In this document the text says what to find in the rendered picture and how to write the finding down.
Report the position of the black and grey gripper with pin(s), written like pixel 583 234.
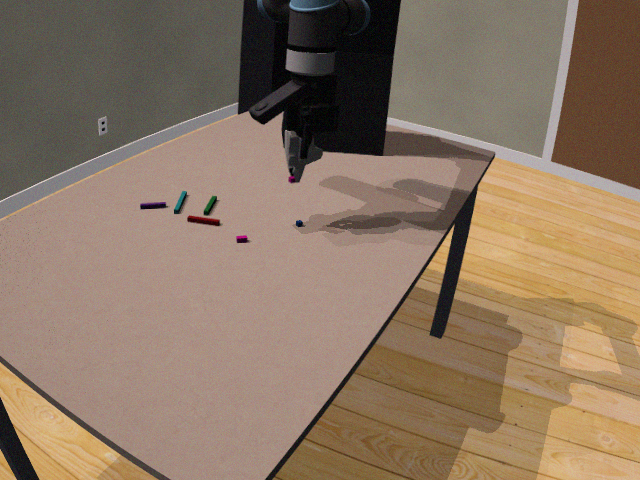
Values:
pixel 315 108

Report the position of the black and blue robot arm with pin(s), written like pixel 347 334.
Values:
pixel 313 29

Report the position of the purple rod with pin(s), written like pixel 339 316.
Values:
pixel 153 205

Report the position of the green rod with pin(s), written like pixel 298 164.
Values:
pixel 210 205

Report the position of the turquoise rod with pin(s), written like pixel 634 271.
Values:
pixel 180 202

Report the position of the red rod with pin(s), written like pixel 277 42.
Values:
pixel 202 220

